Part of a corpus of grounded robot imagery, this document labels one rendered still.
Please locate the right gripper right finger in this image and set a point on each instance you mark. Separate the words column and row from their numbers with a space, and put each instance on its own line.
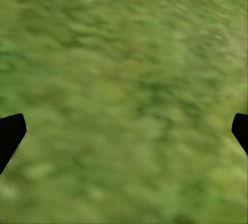
column 240, row 130

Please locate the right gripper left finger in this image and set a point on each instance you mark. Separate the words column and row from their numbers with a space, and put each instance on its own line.
column 12, row 131

